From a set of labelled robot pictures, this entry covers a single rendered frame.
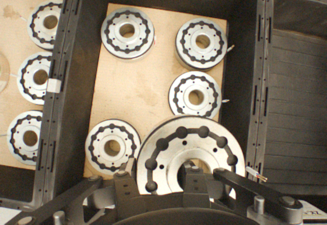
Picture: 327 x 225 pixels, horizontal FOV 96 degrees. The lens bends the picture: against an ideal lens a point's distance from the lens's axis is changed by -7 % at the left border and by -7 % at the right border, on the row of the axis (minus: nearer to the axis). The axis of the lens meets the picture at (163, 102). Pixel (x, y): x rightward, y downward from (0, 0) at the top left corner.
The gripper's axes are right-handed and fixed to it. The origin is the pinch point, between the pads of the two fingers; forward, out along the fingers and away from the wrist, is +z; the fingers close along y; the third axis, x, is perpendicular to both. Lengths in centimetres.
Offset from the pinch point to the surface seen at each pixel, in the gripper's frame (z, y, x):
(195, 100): 17.7, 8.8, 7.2
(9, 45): 18.9, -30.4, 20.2
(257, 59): 7.7, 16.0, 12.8
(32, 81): 14.8, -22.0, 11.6
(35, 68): 14.9, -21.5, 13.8
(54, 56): 8.4, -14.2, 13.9
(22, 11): 19.0, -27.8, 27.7
